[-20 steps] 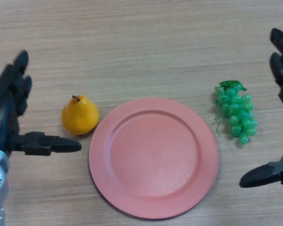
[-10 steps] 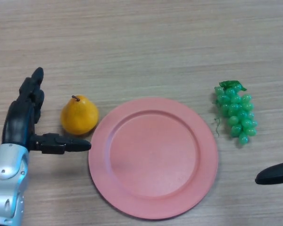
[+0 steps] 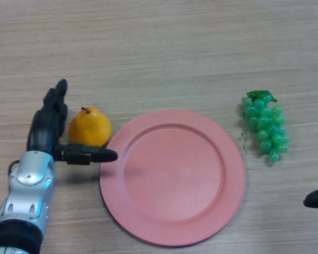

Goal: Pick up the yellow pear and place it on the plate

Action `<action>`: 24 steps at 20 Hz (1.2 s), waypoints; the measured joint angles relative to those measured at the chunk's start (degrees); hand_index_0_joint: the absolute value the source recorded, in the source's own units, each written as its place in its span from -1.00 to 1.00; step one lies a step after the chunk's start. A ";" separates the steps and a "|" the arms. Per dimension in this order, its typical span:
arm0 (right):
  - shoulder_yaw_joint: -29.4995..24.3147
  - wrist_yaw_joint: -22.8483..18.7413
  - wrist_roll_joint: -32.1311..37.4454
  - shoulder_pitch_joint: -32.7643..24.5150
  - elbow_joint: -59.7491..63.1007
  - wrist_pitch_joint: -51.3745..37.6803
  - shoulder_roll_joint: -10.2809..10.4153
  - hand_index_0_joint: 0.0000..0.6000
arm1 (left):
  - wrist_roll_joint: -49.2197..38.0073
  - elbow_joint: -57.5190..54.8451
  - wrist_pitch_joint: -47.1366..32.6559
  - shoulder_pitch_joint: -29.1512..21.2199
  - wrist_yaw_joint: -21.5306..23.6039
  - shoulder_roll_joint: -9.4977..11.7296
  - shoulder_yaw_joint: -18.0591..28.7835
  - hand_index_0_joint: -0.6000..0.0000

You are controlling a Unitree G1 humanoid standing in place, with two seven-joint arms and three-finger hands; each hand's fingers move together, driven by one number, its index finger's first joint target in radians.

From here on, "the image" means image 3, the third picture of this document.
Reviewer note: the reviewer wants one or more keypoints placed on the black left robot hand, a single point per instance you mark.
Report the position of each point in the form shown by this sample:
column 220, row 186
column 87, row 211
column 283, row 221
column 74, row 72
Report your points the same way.
column 42, row 127

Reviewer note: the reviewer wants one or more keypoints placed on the yellow pear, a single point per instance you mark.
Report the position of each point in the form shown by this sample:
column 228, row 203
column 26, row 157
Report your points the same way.
column 91, row 127

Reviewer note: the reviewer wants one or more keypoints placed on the pink round plate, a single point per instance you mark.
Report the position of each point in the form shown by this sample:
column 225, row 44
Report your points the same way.
column 172, row 177

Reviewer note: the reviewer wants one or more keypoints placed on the green grape bunch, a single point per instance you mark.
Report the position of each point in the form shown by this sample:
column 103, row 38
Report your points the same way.
column 267, row 127

